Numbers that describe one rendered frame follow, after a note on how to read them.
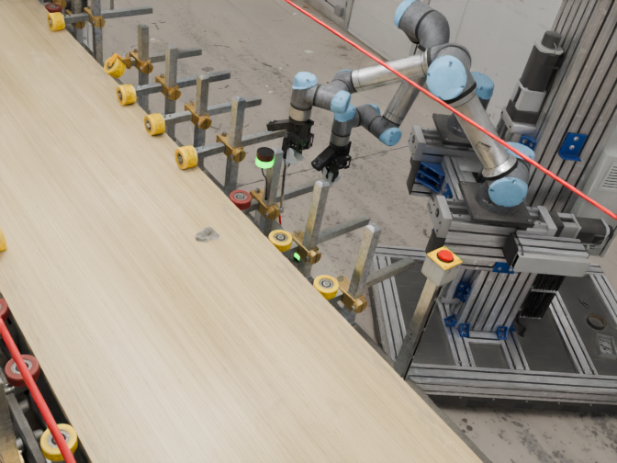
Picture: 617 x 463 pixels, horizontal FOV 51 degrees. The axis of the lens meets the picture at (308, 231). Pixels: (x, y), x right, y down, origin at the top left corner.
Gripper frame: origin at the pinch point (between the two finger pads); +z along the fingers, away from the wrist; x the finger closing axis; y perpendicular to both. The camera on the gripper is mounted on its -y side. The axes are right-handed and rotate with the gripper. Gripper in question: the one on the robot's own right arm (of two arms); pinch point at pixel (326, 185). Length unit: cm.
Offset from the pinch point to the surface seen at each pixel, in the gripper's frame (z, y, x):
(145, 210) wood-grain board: -9, -75, 7
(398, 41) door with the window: 64, 250, 198
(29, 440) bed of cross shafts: -3, -135, -53
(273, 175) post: -18.6, -32.6, -5.8
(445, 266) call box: -40, -34, -83
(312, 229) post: -13.1, -33.1, -30.7
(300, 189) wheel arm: -3.7, -14.6, -1.5
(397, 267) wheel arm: -1, -9, -51
